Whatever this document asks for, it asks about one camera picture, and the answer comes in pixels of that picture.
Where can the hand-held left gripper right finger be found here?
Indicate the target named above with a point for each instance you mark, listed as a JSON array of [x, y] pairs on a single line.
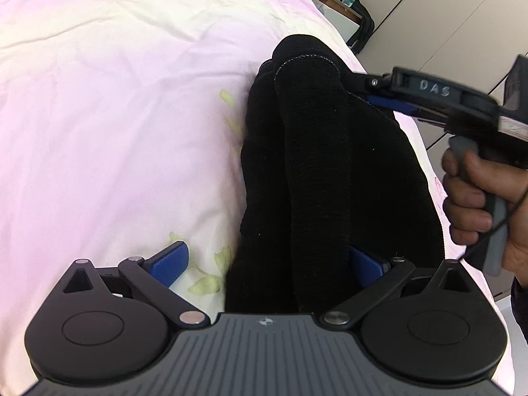
[[365, 270]]

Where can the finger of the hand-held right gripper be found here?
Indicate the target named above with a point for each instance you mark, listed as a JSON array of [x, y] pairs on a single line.
[[385, 101], [363, 81]]

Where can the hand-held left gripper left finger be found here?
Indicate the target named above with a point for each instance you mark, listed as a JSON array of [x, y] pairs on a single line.
[[169, 262]]

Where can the black pants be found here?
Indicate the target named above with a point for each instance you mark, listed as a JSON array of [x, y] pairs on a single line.
[[313, 165]]

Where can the person's right hand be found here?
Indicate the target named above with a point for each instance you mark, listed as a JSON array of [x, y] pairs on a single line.
[[466, 210]]

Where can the beige wardrobe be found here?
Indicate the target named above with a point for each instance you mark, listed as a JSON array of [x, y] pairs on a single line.
[[445, 20]]

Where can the pink blanket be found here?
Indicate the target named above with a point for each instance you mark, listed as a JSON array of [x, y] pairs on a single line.
[[123, 111]]

